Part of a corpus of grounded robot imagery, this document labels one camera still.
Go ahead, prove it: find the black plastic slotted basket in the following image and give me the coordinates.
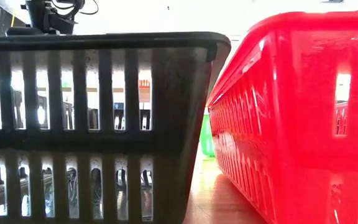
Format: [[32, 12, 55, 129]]
[[0, 30, 232, 224]]

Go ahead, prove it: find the green plastic slotted basket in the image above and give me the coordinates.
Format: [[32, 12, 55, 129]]
[[200, 114, 216, 158]]

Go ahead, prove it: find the red plastic slotted basket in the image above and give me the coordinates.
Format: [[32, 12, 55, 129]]
[[206, 11, 358, 224]]

